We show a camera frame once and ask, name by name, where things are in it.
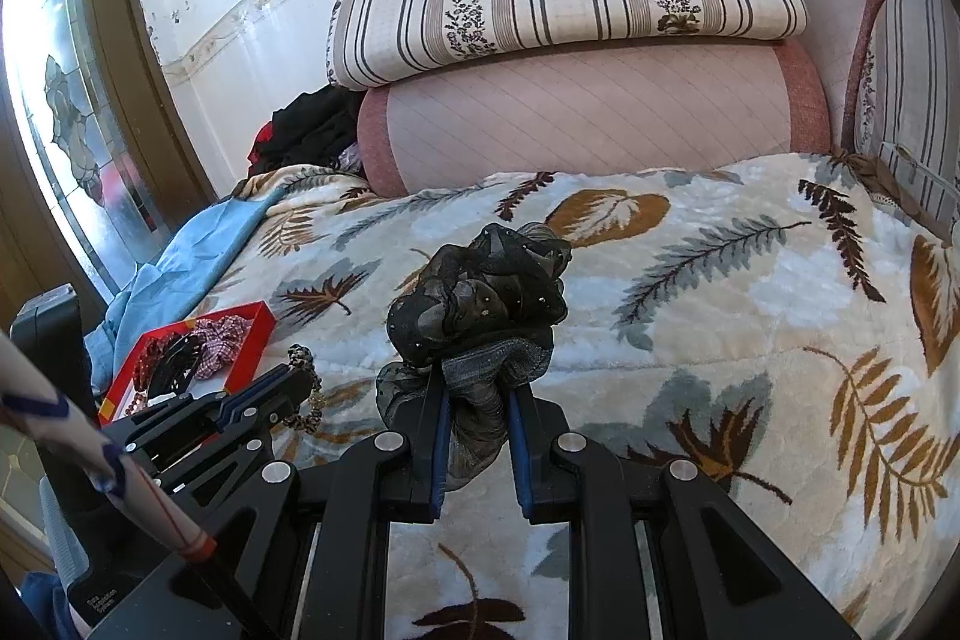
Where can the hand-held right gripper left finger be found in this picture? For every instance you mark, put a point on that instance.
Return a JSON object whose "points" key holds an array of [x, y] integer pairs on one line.
{"points": [[442, 452]]}

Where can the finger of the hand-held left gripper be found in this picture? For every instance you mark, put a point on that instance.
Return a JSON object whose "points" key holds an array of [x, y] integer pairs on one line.
{"points": [[255, 396], [225, 452]]}

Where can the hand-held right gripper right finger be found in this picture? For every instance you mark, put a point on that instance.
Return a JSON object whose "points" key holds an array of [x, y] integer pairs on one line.
{"points": [[519, 452]]}

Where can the red cardboard box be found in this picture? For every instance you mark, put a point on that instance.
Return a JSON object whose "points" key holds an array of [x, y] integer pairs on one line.
{"points": [[251, 340]]}

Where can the leopard print scrunchie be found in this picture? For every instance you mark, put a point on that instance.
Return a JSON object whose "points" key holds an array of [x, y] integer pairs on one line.
{"points": [[304, 355]]}

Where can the black sheer scrunchie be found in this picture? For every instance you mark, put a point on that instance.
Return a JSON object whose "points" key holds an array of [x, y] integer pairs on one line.
{"points": [[480, 287]]}

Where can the red plaid scrunchie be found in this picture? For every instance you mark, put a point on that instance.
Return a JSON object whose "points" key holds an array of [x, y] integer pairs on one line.
{"points": [[221, 340]]}

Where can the white striped stick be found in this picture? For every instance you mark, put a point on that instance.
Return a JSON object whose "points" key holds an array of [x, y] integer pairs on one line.
{"points": [[45, 400]]}

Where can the black hair clip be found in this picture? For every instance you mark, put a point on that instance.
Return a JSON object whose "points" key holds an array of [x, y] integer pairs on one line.
{"points": [[174, 362]]}

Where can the dark red dotted scrunchie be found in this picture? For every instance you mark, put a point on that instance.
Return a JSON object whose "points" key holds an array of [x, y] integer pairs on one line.
{"points": [[154, 355]]}

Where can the blue cloth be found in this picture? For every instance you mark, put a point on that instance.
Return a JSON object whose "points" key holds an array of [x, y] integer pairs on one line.
{"points": [[187, 257]]}

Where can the leaf printed blanket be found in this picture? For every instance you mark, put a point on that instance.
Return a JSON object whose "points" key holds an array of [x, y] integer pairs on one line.
{"points": [[712, 347]]}

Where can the blue denim trousers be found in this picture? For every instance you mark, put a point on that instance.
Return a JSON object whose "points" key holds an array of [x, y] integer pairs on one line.
{"points": [[45, 610]]}

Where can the red cloth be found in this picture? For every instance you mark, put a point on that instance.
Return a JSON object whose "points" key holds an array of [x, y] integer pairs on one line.
{"points": [[261, 149]]}

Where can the brown wooden door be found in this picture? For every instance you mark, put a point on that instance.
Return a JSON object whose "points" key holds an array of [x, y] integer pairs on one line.
{"points": [[135, 85]]}

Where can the lilac patterned cloth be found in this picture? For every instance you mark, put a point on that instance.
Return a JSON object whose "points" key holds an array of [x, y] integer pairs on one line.
{"points": [[350, 158]]}

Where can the black clothes pile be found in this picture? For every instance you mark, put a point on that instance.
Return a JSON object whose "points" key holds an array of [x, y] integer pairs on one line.
{"points": [[315, 123]]}

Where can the long pink bolster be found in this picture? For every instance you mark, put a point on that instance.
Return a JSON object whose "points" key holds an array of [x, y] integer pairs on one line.
{"points": [[585, 115]]}

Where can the narrow striped floral cushion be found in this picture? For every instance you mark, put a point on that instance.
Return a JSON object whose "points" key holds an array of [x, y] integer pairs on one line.
{"points": [[915, 85]]}

